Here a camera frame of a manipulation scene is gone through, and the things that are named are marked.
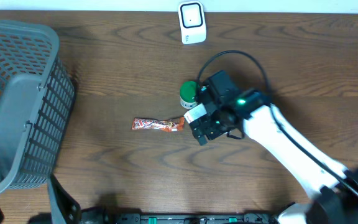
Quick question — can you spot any grey plastic mesh basket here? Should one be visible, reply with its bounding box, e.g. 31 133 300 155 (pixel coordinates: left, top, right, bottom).
0 20 75 194

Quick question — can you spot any orange red candy wrapper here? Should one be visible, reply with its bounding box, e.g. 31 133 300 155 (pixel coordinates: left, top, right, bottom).
131 117 185 132

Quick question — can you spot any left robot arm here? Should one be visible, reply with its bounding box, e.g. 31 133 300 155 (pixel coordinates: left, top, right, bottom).
0 175 111 224

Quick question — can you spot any green lid white jar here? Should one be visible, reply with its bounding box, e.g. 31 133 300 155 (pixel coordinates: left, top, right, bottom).
180 81 199 110

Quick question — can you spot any white barcode scanner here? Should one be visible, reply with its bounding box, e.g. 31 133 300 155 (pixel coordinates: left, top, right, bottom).
178 1 207 45

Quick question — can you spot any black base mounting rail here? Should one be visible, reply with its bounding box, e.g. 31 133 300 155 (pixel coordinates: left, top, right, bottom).
111 212 278 224

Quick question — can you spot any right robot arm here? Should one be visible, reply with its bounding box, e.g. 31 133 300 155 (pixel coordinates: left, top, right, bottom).
185 71 358 223

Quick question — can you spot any white green Panadol box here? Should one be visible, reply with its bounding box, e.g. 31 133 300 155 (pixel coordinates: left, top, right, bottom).
184 103 207 124

